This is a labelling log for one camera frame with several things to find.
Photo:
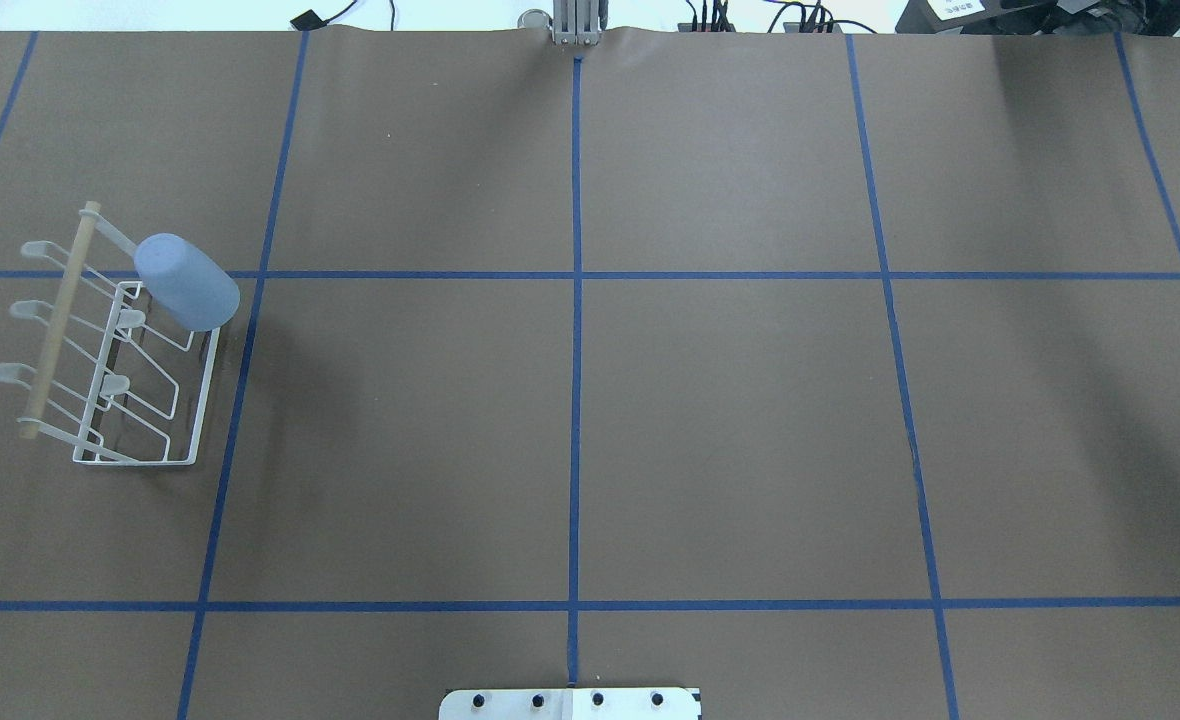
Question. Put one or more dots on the light blue plastic cup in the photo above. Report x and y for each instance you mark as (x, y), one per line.
(195, 291)

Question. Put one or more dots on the small black adapter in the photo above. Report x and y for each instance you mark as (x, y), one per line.
(307, 21)

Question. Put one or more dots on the aluminium frame post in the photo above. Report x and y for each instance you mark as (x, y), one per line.
(578, 22)

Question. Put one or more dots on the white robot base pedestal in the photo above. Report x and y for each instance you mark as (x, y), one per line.
(573, 703)

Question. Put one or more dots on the white wire cup holder rack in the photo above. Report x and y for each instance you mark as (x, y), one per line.
(115, 379)

